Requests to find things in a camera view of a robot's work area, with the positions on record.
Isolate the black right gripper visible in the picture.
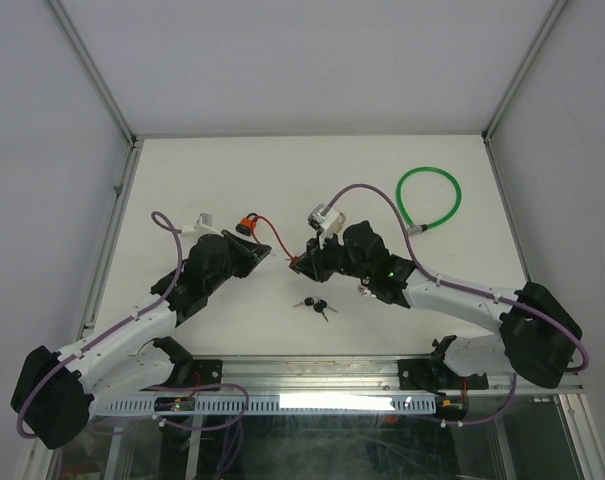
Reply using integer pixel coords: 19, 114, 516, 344
291, 229, 372, 284

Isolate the red cable padlock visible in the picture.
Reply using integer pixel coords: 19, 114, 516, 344
252, 214, 299, 266

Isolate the silver key pair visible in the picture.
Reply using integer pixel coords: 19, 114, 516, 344
357, 284, 375, 298

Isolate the brass padlock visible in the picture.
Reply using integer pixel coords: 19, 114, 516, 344
335, 214, 346, 232

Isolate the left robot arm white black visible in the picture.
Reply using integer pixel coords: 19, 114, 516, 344
10, 230, 271, 450

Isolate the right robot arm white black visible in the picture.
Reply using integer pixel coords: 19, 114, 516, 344
290, 221, 583, 389

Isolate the black head key left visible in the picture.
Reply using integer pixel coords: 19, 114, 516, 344
293, 297, 315, 308

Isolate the black head key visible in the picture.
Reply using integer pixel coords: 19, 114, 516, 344
313, 299, 336, 322
293, 297, 315, 308

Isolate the black head key right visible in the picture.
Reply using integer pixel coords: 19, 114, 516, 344
313, 299, 336, 322

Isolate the orange black padlock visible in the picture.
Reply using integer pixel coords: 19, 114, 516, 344
235, 212, 258, 237

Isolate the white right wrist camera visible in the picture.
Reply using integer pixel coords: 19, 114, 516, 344
307, 204, 344, 240

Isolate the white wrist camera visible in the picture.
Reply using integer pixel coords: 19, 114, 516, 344
307, 204, 344, 240
180, 213, 220, 238

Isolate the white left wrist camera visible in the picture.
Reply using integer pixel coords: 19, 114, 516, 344
180, 213, 220, 238

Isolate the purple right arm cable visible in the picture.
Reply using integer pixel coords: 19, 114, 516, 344
324, 184, 591, 429

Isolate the green cable lock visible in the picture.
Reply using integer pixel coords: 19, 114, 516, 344
394, 166, 463, 235

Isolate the aluminium mounting rail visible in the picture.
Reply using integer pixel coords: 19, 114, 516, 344
81, 353, 586, 401

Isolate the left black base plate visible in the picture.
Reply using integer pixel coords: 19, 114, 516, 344
148, 358, 223, 391

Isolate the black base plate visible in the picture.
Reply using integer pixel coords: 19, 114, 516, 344
148, 358, 223, 391
396, 358, 489, 394

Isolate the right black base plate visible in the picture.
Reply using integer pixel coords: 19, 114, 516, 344
396, 358, 489, 394

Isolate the white perforated cable duct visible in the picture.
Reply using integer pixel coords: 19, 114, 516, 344
98, 393, 436, 417

